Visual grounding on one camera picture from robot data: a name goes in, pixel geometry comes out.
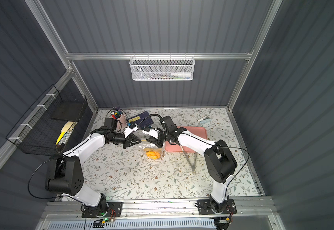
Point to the pink plastic tray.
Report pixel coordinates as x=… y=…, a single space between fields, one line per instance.
x=198 y=131

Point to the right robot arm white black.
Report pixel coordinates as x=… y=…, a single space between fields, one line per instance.
x=219 y=160

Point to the pink pen cup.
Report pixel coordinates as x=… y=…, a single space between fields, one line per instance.
x=120 y=116

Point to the yellow notepad in basket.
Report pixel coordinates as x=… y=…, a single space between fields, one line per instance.
x=66 y=132

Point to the small pale green eraser box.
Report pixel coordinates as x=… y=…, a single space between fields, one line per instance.
x=204 y=120

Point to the black slab in side basket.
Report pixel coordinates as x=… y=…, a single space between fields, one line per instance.
x=68 y=111

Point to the white marker in basket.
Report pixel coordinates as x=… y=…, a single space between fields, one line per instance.
x=180 y=75

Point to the black wire side basket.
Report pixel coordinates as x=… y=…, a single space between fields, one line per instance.
x=37 y=134

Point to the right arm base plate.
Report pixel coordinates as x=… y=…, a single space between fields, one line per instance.
x=211 y=207

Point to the dark blue book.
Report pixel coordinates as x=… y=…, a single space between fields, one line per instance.
x=142 y=119

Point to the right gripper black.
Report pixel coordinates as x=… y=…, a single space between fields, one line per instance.
x=160 y=138

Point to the clear resealable bag yellow zip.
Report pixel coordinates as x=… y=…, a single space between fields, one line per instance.
x=152 y=149

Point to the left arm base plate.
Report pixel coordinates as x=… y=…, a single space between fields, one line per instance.
x=106 y=210

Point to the yellow cookie pile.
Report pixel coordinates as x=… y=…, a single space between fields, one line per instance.
x=153 y=154

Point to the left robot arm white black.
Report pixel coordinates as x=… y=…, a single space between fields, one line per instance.
x=65 y=175

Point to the white wire wall basket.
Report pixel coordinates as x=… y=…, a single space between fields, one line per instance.
x=157 y=68

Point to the metal kitchen tongs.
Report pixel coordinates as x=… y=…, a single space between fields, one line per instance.
x=190 y=157

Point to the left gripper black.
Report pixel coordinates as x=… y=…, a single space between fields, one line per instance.
x=126 y=140

